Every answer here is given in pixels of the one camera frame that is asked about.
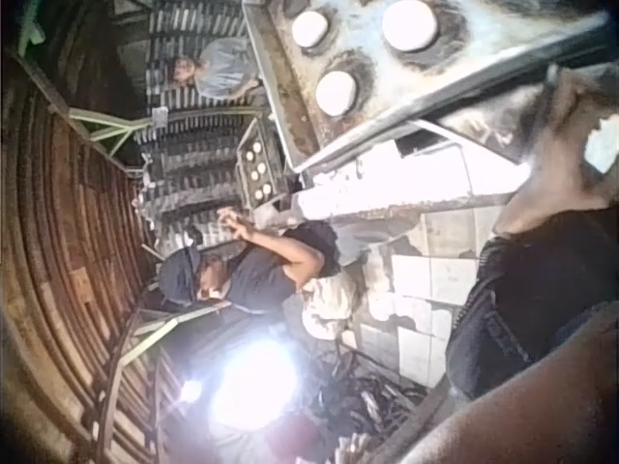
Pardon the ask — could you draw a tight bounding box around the rack of stacked trays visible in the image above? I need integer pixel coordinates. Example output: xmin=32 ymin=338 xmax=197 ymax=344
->
xmin=133 ymin=0 xmax=272 ymax=252

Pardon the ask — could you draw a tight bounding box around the small tray with dough balls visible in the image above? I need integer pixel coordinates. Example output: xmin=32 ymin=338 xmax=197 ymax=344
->
xmin=234 ymin=118 xmax=286 ymax=212

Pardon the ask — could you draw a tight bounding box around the white dough ball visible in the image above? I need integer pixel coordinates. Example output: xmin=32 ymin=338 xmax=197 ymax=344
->
xmin=315 ymin=70 xmax=359 ymax=118
xmin=290 ymin=10 xmax=330 ymax=48
xmin=381 ymin=0 xmax=440 ymax=53

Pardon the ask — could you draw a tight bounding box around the bright lamp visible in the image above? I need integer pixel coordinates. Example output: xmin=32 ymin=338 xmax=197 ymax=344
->
xmin=181 ymin=333 xmax=304 ymax=431

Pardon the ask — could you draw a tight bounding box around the person's left hand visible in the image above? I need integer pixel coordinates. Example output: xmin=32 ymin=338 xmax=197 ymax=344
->
xmin=540 ymin=62 xmax=619 ymax=141

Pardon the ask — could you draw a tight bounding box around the heap of dark metal tools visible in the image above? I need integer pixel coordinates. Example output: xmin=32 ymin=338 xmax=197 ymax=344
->
xmin=309 ymin=350 xmax=429 ymax=449

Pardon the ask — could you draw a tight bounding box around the large metal baking tray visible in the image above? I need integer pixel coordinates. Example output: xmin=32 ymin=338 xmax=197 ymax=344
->
xmin=241 ymin=0 xmax=611 ymax=171

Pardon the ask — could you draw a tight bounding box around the green metal frame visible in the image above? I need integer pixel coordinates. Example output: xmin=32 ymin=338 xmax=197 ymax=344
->
xmin=115 ymin=308 xmax=180 ymax=368
xmin=67 ymin=106 xmax=154 ymax=159

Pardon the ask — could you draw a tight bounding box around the white tiled counter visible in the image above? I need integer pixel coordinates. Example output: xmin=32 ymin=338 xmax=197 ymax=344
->
xmin=292 ymin=123 xmax=531 ymax=388

